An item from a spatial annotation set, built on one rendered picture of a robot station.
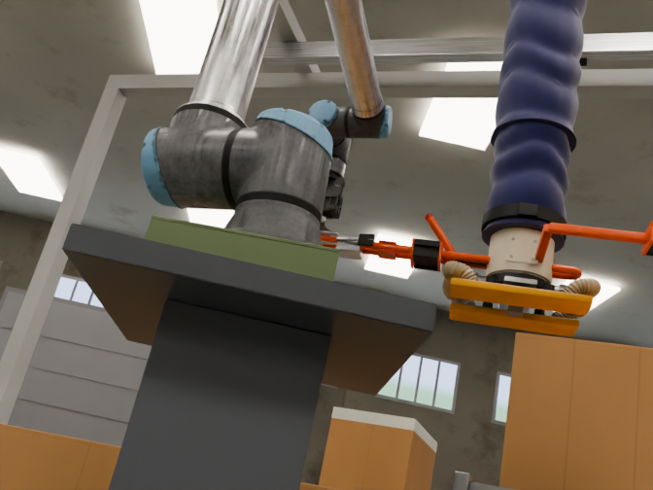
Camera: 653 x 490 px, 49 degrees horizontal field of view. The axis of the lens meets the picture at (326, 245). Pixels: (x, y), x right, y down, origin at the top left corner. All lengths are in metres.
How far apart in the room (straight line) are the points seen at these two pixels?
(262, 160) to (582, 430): 0.88
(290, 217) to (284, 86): 3.75
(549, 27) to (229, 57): 1.12
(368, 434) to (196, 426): 2.44
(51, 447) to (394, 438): 1.79
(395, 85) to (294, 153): 3.44
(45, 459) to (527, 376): 1.23
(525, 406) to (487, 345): 9.53
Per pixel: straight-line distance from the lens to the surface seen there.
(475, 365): 11.05
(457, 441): 10.78
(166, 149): 1.32
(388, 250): 1.98
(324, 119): 2.03
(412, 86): 4.62
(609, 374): 1.68
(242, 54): 1.46
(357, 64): 1.86
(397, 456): 3.40
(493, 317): 2.02
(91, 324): 10.95
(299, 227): 1.17
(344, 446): 3.47
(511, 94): 2.17
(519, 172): 2.02
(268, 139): 1.25
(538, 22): 2.29
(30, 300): 5.00
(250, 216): 1.18
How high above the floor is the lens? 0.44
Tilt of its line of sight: 22 degrees up
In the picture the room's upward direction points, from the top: 12 degrees clockwise
